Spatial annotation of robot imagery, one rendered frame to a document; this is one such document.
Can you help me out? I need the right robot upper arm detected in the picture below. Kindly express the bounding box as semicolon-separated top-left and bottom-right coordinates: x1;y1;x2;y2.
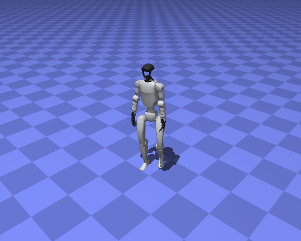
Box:
132;80;141;102

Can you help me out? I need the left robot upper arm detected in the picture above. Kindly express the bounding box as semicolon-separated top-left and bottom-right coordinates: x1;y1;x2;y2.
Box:
155;82;165;107

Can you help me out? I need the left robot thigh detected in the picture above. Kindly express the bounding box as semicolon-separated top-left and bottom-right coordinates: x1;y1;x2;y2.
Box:
156;115;165;150

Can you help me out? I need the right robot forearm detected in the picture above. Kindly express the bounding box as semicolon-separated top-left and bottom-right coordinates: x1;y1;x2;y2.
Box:
131;100;138;115

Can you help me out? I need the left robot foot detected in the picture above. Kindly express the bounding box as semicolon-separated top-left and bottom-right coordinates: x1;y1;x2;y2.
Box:
158;155;164;168

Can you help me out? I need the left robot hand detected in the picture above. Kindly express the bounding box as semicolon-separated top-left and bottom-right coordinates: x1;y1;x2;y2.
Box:
159;118;166;131

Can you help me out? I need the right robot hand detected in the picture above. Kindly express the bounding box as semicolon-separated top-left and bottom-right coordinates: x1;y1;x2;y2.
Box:
131;112;136;127

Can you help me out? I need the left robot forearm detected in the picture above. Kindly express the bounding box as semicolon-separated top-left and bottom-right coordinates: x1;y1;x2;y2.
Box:
160;101;166;122

